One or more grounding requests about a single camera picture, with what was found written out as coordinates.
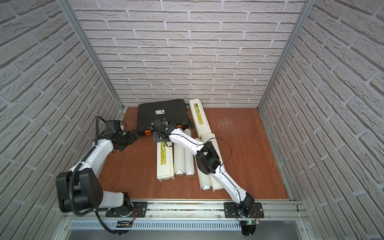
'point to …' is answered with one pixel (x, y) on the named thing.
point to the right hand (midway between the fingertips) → (164, 136)
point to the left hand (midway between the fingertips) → (136, 135)
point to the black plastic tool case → (175, 111)
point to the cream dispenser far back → (200, 122)
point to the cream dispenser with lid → (165, 161)
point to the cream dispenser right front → (206, 137)
